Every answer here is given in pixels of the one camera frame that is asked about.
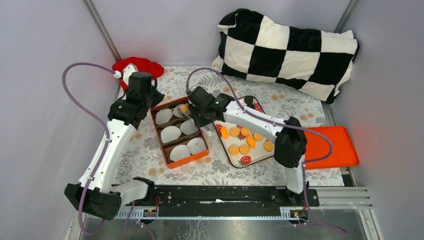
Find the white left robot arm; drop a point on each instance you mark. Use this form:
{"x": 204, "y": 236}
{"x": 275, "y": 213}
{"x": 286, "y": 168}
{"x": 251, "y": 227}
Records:
{"x": 94, "y": 193}

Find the white paper cupcake liner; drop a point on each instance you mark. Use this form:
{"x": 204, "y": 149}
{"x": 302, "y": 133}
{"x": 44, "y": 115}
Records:
{"x": 196, "y": 145}
{"x": 179, "y": 152}
{"x": 163, "y": 116}
{"x": 188, "y": 127}
{"x": 169, "y": 134}
{"x": 177, "y": 112}

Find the round tan biscuit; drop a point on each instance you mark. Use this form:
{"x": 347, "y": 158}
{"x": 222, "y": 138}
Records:
{"x": 257, "y": 137}
{"x": 245, "y": 131}
{"x": 268, "y": 146}
{"x": 183, "y": 108}
{"x": 244, "y": 149}
{"x": 234, "y": 131}
{"x": 234, "y": 150}

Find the floral tablecloth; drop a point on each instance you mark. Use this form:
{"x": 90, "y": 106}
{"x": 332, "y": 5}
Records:
{"x": 143, "y": 156}

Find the red cloth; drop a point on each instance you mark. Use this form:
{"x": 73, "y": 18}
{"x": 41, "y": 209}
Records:
{"x": 125, "y": 67}

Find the white strawberry tray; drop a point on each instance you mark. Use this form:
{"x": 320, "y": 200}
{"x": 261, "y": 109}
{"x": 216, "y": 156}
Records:
{"x": 240, "y": 161}

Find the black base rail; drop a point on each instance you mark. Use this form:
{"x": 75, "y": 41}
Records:
{"x": 225, "y": 201}

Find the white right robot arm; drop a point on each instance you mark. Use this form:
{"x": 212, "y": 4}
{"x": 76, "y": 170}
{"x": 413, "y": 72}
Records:
{"x": 287, "y": 136}

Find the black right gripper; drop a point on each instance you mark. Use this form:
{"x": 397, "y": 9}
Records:
{"x": 198, "y": 122}

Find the black sandwich cookie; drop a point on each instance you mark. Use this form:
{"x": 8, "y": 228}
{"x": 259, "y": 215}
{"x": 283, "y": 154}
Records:
{"x": 248, "y": 100}
{"x": 251, "y": 105}

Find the orange cookie tin box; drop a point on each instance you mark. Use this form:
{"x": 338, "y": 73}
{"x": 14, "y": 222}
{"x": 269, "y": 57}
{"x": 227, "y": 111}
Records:
{"x": 180, "y": 140}

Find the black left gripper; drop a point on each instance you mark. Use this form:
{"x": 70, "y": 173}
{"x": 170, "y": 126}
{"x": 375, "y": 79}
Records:
{"x": 158, "y": 97}

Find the checkered black white pillow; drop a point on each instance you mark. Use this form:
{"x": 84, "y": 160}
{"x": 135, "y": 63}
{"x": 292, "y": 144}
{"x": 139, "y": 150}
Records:
{"x": 255, "y": 48}

